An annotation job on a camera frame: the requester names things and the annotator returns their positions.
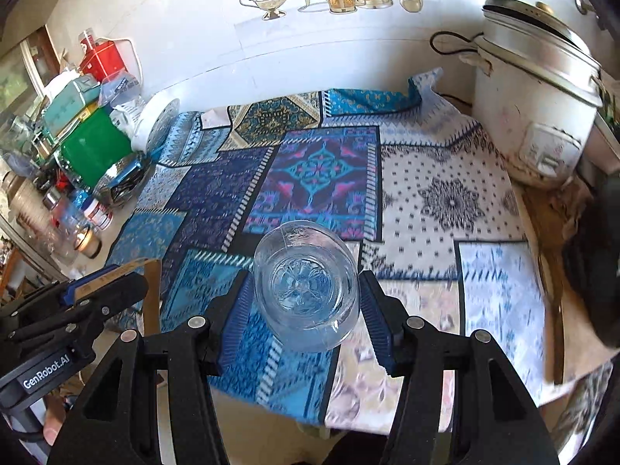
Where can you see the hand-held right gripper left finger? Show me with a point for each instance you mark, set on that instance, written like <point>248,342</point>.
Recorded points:
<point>237,315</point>

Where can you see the wooden stick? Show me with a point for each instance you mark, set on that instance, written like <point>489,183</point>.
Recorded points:
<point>554,310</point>

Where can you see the white packet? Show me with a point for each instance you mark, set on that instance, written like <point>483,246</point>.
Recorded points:
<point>126,116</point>

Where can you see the clear plastic bag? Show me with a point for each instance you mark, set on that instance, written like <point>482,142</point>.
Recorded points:
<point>118,87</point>

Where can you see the red box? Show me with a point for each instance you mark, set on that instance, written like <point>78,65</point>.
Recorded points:
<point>104,60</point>

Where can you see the apple wall sticker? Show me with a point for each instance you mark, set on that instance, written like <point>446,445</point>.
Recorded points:
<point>410,2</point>

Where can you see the teal box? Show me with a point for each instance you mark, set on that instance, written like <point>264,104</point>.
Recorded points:
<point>68,104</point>

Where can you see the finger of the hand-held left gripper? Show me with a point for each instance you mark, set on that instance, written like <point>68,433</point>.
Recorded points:
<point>48,300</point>
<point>106,302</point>

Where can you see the white rice cooker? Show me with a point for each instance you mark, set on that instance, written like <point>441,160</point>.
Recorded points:
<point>528,106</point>

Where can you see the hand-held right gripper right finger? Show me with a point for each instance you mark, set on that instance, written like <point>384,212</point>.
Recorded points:
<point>375,319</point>

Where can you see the wooden board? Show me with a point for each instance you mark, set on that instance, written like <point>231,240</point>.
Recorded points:
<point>151,295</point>

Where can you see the green box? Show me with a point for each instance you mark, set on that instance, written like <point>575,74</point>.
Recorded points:
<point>92,150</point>

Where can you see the white perforated steamer plate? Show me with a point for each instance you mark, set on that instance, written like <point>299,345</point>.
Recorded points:
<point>160,126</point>

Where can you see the dark bag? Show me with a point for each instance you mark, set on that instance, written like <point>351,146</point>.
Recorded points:
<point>596,276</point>

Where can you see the person's left hand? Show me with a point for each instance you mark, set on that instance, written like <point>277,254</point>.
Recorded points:
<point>52,428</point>

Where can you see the glass candle jar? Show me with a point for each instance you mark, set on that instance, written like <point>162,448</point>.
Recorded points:
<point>88,243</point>

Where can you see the blue patchwork tablecloth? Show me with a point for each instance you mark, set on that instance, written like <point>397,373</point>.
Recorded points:
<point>436,203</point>

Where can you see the gravy boat wall sticker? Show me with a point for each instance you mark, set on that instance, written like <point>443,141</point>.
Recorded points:
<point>271,2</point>

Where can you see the metal tin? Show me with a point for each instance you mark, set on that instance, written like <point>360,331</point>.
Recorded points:
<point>121,181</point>

